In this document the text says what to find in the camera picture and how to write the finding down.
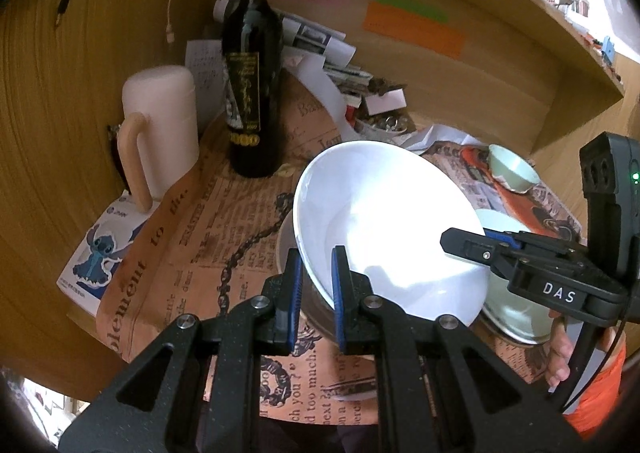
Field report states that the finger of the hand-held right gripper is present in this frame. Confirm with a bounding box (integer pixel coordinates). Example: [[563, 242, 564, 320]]
[[482, 229, 587, 255], [440, 227, 521, 279]]

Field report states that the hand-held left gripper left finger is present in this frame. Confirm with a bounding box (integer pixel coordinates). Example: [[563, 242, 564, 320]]
[[59, 249, 305, 453]]

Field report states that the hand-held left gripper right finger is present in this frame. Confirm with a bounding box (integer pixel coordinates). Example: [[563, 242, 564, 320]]
[[331, 245, 586, 453]]

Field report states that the white bowl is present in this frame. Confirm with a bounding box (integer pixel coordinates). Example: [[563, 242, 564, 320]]
[[276, 210, 346, 341], [292, 140, 490, 329]]

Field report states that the person's right forearm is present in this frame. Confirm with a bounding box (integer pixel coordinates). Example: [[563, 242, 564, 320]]
[[562, 333, 628, 441]]

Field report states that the person's right hand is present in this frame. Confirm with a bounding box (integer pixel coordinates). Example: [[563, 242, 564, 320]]
[[545, 309, 585, 388]]

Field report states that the pale green plate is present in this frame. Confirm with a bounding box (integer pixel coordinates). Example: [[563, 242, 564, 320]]
[[472, 208, 553, 345]]

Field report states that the small pale green bowl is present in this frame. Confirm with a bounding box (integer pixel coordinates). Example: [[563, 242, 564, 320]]
[[487, 143, 542, 194]]

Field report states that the crumpled white paper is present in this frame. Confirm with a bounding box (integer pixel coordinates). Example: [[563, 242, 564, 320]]
[[400, 122, 483, 156]]

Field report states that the newspaper print table mat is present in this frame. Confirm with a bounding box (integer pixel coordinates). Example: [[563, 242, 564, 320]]
[[95, 68, 583, 429]]

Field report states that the bowl of keys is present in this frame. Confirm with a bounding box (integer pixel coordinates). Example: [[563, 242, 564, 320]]
[[352, 110, 416, 139]]

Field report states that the small white card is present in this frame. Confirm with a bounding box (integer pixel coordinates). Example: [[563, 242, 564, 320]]
[[364, 89, 407, 115]]

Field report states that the dark wine bottle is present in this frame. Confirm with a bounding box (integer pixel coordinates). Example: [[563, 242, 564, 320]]
[[221, 0, 282, 179]]

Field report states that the cartoon sticker card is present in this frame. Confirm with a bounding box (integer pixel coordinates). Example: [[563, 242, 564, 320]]
[[56, 189, 163, 319]]

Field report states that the long white paper strip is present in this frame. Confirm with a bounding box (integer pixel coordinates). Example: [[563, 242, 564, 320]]
[[295, 56, 361, 144]]

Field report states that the orange sticky note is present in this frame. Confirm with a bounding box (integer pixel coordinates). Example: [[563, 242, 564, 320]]
[[362, 2, 466, 59]]

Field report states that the handwritten note paper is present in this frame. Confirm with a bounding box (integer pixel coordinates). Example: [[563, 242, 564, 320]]
[[185, 38, 228, 131]]

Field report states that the green sticky note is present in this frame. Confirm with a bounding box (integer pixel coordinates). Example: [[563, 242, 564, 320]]
[[376, 0, 450, 23]]

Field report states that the pile of printed papers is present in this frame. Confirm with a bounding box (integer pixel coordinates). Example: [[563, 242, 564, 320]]
[[212, 0, 376, 94]]

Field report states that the white pitcher with handle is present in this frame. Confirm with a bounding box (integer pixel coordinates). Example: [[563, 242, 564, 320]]
[[117, 64, 201, 212]]

